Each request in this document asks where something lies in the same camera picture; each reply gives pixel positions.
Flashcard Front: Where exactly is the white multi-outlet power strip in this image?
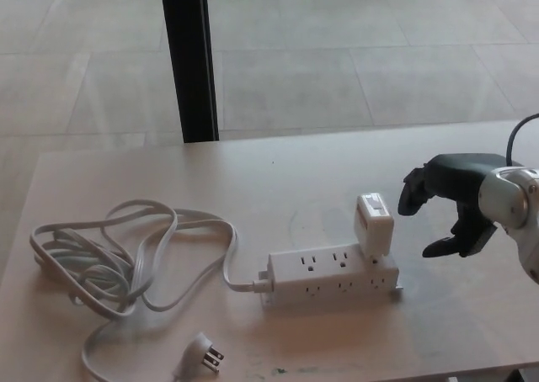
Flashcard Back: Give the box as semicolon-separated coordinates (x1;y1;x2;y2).
257;241;405;311

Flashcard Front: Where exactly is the white flat cord with plug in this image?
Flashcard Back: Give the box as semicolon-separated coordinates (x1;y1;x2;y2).
28;199;270;382

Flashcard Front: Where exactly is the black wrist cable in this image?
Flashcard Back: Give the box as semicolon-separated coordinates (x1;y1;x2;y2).
504;112;539;168

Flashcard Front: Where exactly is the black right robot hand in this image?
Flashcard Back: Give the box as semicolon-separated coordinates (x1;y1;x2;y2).
398;152;510;259

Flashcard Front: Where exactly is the black vertical window post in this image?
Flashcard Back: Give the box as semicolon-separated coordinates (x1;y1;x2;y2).
158;0;221;143

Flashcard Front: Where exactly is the white square charger plug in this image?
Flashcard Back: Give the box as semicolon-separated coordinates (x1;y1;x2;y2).
355;192;396;262

